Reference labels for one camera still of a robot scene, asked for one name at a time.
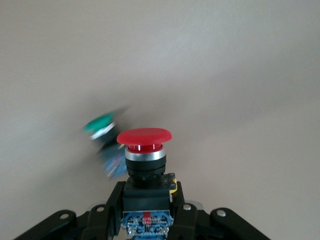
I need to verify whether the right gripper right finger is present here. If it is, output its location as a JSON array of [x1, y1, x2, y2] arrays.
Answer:
[[171, 181, 213, 240]]

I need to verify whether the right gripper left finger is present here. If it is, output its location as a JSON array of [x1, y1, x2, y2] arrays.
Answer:
[[82, 181, 125, 240]]

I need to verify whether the green mushroom push button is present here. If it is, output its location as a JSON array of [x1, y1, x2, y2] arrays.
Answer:
[[81, 111, 126, 180]]

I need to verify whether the red mushroom push button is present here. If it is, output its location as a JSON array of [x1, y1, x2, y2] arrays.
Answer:
[[116, 127, 179, 238]]

